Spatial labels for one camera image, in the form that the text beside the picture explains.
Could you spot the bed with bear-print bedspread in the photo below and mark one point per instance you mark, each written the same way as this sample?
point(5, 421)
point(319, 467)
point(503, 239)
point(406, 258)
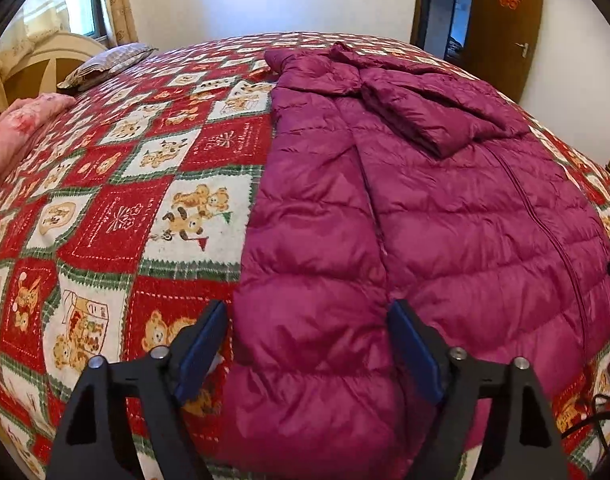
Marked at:
point(110, 220)

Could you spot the brown wooden door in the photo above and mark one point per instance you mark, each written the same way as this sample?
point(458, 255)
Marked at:
point(500, 35)

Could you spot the brown door frame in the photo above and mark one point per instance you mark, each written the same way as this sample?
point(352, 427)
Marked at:
point(419, 5)

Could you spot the wide yellow patterned curtain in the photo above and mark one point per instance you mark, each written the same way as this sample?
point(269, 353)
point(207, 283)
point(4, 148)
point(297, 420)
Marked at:
point(40, 15)

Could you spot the narrow yellow patterned curtain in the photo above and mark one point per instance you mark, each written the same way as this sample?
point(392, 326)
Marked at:
point(120, 5)

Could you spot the folded pink floral blanket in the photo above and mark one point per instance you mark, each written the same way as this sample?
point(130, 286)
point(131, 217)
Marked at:
point(15, 125)

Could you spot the magenta puffer jacket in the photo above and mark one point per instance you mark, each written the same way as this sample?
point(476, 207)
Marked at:
point(435, 210)

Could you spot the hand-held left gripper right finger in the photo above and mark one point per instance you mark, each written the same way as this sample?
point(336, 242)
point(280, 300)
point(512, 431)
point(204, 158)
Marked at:
point(412, 350)

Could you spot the striped pillow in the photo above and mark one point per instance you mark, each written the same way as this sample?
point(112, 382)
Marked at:
point(110, 62)

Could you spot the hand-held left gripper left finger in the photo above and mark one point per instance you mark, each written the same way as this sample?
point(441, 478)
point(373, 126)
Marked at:
point(200, 355)

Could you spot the window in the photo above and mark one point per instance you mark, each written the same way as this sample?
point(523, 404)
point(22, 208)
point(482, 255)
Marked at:
point(99, 0)

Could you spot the wooden headboard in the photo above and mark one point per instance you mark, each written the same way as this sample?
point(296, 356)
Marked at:
point(40, 65)

